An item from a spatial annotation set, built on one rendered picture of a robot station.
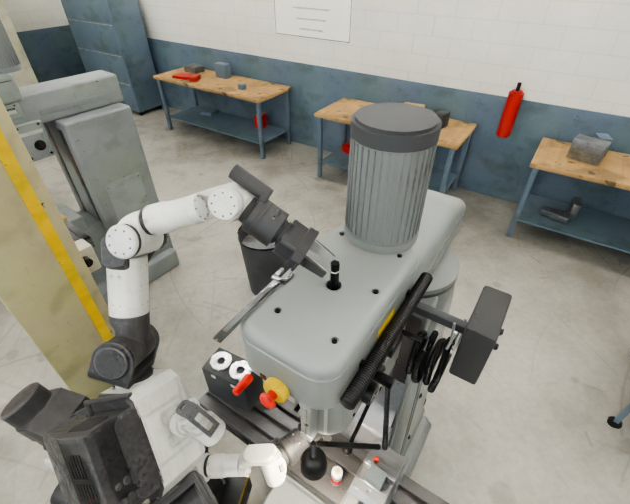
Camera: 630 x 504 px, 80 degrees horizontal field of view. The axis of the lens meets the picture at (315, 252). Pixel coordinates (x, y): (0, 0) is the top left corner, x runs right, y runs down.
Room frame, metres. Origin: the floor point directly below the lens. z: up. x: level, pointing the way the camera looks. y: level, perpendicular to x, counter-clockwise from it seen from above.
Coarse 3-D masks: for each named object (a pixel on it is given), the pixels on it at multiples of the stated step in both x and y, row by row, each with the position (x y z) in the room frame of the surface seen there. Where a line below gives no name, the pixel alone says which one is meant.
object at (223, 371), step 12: (216, 360) 0.94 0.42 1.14; (228, 360) 0.94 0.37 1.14; (240, 360) 0.95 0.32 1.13; (204, 372) 0.91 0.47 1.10; (216, 372) 0.89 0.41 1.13; (228, 372) 0.89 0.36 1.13; (240, 372) 0.89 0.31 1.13; (216, 384) 0.88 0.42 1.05; (228, 384) 0.85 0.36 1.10; (252, 384) 0.86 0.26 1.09; (228, 396) 0.86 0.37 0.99; (240, 396) 0.83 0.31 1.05; (252, 396) 0.85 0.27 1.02
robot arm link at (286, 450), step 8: (272, 440) 0.57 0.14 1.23; (280, 440) 0.55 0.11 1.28; (288, 440) 0.54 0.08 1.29; (280, 448) 0.52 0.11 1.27; (288, 448) 0.52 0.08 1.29; (280, 456) 0.49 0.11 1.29; (288, 456) 0.50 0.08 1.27; (296, 456) 0.50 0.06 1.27; (272, 464) 0.47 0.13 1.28; (280, 464) 0.48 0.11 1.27; (288, 464) 0.49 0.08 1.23; (264, 472) 0.46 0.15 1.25; (272, 472) 0.46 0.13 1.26; (280, 472) 0.47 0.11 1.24; (272, 480) 0.45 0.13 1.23; (280, 480) 0.45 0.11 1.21
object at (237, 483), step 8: (232, 480) 0.74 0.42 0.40; (240, 480) 0.74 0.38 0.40; (248, 480) 0.76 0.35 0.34; (224, 488) 0.70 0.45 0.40; (232, 488) 0.70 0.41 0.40; (240, 488) 0.70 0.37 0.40; (248, 488) 0.74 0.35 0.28; (224, 496) 0.67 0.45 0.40; (232, 496) 0.67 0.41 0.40; (240, 496) 0.67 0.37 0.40; (248, 496) 0.72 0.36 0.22
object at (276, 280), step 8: (280, 272) 0.66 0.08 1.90; (272, 280) 0.64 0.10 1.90; (280, 280) 0.64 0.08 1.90; (288, 280) 0.64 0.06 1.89; (264, 288) 0.61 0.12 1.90; (272, 288) 0.61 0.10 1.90; (256, 296) 0.58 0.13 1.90; (264, 296) 0.58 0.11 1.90; (248, 304) 0.56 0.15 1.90; (256, 304) 0.56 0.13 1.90; (240, 312) 0.54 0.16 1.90; (248, 312) 0.54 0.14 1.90; (232, 320) 0.52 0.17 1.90; (240, 320) 0.52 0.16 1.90; (224, 328) 0.49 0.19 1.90; (232, 328) 0.49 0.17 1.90; (216, 336) 0.47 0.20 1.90; (224, 336) 0.47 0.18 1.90
